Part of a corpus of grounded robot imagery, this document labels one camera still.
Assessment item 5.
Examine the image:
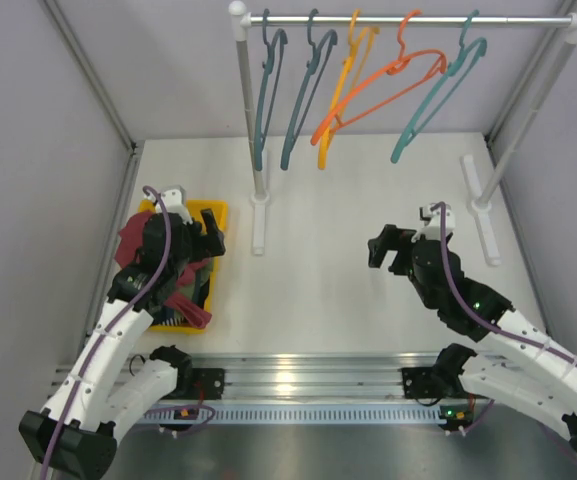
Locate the teal green hanger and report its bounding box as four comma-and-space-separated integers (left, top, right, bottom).
390, 9, 488, 164

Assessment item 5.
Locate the red tank top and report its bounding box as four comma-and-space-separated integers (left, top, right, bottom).
114, 211, 152, 268

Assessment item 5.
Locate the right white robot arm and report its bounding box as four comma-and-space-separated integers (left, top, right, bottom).
367, 225, 577, 454

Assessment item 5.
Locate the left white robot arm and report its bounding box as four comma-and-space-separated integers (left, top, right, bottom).
19, 208, 226, 479

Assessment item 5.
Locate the dark teal hanger leftmost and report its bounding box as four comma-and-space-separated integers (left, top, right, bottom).
253, 9, 288, 172

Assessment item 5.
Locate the dark teal hanger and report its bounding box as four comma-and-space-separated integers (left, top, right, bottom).
253, 9, 288, 172
280, 9, 338, 171

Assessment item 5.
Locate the yellow hanger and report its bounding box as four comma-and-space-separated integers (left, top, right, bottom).
316, 8, 382, 171

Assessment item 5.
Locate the orange hanger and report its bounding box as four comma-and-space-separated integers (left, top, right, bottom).
309, 8, 448, 147

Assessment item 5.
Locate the yellow plastic bin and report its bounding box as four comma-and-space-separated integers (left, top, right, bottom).
150, 199, 228, 335

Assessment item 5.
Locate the green clothes pile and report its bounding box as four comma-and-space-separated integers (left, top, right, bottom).
159, 259, 214, 330

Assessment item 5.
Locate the white clothes rack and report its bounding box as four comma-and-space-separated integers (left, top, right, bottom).
227, 0, 577, 267

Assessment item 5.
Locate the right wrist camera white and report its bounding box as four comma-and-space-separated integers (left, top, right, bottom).
412, 202, 456, 243

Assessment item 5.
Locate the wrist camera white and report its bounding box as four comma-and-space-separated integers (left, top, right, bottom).
155, 185, 194, 224
412, 202, 456, 243

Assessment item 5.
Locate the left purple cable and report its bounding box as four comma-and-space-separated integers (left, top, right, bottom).
40, 185, 172, 480

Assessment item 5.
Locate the purple cable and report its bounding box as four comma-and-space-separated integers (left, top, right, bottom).
430, 201, 577, 396
40, 185, 172, 480

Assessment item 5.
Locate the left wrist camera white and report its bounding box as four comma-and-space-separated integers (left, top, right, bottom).
155, 185, 194, 224

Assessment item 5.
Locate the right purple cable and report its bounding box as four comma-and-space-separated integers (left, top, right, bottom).
430, 201, 577, 396

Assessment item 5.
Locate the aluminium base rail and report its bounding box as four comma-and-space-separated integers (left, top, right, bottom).
158, 352, 438, 403

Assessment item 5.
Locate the slotted white cable duct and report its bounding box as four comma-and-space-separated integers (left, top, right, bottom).
140, 403, 471, 426

